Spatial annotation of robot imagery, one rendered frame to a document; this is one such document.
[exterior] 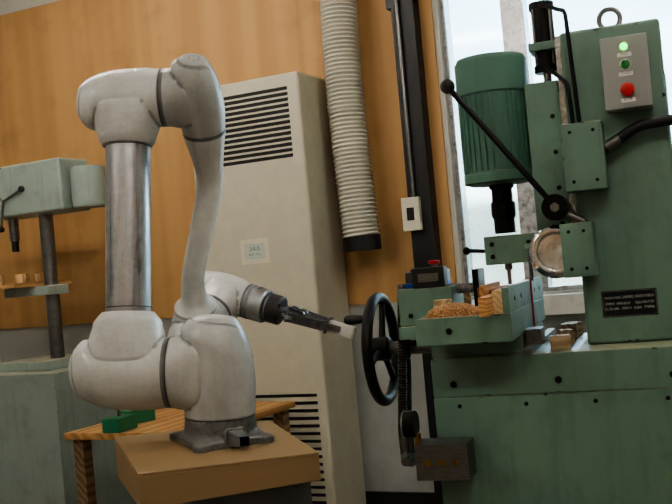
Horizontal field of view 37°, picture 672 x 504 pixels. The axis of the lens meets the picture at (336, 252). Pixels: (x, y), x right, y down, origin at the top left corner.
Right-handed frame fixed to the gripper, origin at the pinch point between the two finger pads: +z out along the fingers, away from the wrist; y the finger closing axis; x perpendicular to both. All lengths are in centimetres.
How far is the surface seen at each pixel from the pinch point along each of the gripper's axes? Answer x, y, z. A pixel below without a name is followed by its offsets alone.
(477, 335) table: -11.5, -23.0, 36.4
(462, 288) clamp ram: -17.4, 5.7, 25.6
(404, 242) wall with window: -13, 154, -28
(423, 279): -17.6, -0.2, 16.9
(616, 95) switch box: -69, -7, 50
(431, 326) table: -10.6, -23.1, 26.3
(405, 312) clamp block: -8.6, -0.1, 14.6
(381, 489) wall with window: 88, 158, -13
